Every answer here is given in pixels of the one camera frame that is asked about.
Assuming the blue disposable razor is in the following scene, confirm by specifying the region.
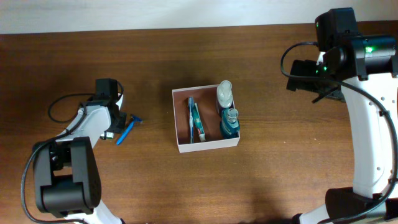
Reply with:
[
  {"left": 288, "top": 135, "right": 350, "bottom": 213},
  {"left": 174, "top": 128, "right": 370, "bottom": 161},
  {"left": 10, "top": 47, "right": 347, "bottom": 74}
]
[{"left": 116, "top": 114, "right": 143, "bottom": 146}]

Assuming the green white soap packet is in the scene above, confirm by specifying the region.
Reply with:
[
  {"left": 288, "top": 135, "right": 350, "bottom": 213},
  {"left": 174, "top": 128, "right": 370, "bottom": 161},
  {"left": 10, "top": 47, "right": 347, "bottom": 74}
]
[{"left": 99, "top": 131, "right": 114, "bottom": 140}]

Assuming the blue white toothbrush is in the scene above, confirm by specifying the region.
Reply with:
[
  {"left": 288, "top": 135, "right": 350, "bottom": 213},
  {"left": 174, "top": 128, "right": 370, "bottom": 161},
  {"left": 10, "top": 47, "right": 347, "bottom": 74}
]
[{"left": 188, "top": 96, "right": 194, "bottom": 144}]

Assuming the green white toothpaste tube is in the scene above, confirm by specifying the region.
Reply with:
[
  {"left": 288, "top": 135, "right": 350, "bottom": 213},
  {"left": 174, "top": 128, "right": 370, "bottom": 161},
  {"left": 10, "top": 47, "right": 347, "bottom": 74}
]
[{"left": 193, "top": 103, "right": 206, "bottom": 142}]

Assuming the dark purple pump bottle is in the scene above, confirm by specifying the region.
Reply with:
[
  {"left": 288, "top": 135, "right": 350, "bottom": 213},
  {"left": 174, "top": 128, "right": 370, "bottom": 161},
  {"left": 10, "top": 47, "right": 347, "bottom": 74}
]
[{"left": 216, "top": 80, "right": 233, "bottom": 115}]

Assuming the blue Listerine mouthwash bottle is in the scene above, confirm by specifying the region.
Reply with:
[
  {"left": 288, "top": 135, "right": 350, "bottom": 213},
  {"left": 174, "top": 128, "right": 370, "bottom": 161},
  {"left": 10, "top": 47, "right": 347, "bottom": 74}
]
[{"left": 220, "top": 108, "right": 240, "bottom": 139}]

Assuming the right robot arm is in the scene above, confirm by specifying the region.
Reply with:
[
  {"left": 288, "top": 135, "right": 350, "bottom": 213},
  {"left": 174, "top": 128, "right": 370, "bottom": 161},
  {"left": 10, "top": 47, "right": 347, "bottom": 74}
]
[{"left": 285, "top": 7, "right": 397, "bottom": 223}]

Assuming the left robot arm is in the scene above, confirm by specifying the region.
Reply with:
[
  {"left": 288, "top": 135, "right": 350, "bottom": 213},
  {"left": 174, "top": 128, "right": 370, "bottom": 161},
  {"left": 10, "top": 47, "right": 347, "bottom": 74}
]
[{"left": 29, "top": 78, "right": 126, "bottom": 223}]

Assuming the white square cardboard box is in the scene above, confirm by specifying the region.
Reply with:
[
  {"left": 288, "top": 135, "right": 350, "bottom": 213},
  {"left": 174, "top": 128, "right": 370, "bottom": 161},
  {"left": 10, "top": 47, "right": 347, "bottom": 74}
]
[{"left": 172, "top": 85, "right": 240, "bottom": 153}]

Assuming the left black cable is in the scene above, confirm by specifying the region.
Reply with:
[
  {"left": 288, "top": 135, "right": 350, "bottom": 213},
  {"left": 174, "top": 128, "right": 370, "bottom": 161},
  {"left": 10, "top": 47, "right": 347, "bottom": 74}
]
[{"left": 20, "top": 80, "right": 125, "bottom": 224}]

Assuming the black cable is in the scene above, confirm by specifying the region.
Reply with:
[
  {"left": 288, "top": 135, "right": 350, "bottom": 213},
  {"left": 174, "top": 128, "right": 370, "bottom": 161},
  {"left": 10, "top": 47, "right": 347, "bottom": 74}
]
[
  {"left": 20, "top": 80, "right": 125, "bottom": 224},
  {"left": 280, "top": 41, "right": 398, "bottom": 224}
]

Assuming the right black cable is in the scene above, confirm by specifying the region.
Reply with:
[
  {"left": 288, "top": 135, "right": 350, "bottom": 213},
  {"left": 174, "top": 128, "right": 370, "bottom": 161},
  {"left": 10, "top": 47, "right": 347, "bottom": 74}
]
[{"left": 280, "top": 41, "right": 398, "bottom": 224}]

